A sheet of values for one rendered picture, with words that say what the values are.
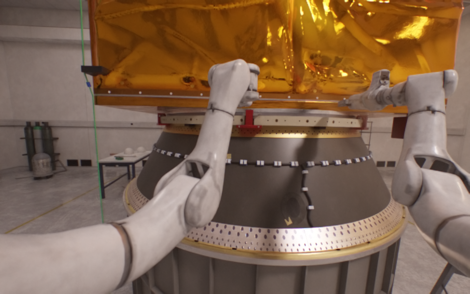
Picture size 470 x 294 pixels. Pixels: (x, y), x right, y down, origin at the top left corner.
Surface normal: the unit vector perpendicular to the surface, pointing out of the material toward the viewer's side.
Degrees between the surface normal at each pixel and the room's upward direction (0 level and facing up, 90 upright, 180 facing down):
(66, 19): 90
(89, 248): 43
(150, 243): 71
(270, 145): 62
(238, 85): 99
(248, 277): 90
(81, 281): 81
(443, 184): 28
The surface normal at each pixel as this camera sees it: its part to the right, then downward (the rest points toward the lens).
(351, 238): 0.20, -0.64
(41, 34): 0.07, 0.13
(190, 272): -0.37, 0.11
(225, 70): -0.60, -0.22
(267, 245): -0.03, -0.64
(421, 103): -0.80, -0.36
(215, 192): 0.92, 0.00
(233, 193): -0.18, -0.36
